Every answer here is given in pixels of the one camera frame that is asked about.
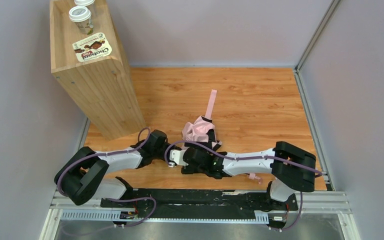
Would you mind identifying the pink folding umbrella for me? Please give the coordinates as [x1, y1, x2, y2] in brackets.
[181, 89, 264, 185]

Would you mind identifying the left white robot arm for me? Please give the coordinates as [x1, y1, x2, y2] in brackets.
[54, 129, 169, 206]

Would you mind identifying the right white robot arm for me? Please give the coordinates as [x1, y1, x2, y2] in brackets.
[169, 141, 323, 202]

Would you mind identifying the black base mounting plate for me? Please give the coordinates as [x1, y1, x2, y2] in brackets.
[100, 188, 299, 218]

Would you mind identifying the wooden shelf box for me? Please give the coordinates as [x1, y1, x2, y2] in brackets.
[49, 0, 146, 140]

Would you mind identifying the Chobani yogurt container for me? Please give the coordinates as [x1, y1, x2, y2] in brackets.
[72, 32, 112, 63]

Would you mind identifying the paper cup with white lid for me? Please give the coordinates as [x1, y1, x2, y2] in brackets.
[68, 5, 94, 35]

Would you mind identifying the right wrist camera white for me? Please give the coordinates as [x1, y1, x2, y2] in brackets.
[168, 149, 189, 168]

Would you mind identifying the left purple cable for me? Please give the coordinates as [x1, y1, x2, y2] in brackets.
[56, 126, 157, 229]

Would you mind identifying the white slotted cable duct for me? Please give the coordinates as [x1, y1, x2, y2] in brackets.
[60, 209, 269, 224]

